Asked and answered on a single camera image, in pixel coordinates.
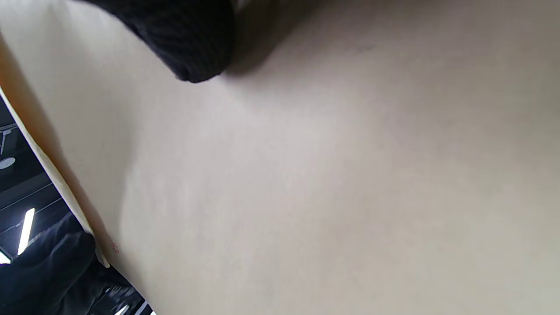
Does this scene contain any person's left hand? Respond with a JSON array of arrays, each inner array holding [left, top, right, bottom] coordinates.
[[0, 213, 147, 315]]

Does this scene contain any person's right hand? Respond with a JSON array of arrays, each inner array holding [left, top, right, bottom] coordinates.
[[77, 0, 237, 84]]

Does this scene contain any brown A4 envelope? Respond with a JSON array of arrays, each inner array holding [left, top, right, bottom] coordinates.
[[0, 0, 560, 315]]

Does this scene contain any ceiling strip light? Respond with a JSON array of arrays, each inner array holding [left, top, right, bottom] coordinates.
[[17, 208, 36, 256]]

